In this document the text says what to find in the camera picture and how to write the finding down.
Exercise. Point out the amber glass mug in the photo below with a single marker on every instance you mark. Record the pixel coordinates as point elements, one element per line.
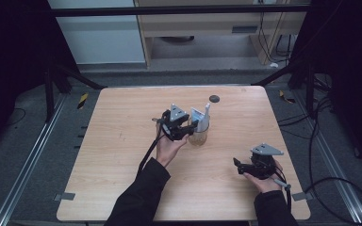
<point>199,138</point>

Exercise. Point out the white and blue tube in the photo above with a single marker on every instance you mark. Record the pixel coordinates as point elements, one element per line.
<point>196,115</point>

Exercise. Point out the grey table bracket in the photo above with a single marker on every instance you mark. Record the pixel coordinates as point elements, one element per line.
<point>301,196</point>
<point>64,196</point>

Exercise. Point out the light wooden desk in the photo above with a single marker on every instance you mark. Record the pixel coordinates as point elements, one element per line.
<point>201,25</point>

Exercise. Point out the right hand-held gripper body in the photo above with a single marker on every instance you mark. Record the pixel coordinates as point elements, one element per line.
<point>264,161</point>

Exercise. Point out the person's left hand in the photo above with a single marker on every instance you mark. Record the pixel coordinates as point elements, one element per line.
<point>168,150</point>

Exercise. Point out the yellow and black tape strip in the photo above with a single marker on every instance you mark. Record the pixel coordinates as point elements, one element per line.
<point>82,100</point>
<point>286,97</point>

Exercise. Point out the aluminium floor rail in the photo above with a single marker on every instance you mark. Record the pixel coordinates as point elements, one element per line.
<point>333,163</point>
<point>28,163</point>

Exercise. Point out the person's right hand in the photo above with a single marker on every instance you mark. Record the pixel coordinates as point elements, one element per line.
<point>267,183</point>

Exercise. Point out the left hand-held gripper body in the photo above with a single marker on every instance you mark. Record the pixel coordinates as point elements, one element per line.
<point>174,124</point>

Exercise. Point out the white cabinet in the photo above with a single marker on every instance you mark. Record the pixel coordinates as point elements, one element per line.
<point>100,34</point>

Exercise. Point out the black horizontal frame bar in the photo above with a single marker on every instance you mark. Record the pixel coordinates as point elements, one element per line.
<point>176,10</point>

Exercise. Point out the dark curtain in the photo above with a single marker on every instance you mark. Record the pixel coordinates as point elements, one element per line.
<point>348,62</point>
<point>12,47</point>

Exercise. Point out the black stand frame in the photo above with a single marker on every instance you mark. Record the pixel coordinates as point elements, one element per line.
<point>295,75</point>
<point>59,78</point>

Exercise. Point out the dark round table grommet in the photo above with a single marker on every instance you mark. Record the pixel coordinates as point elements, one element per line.
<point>214,98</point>

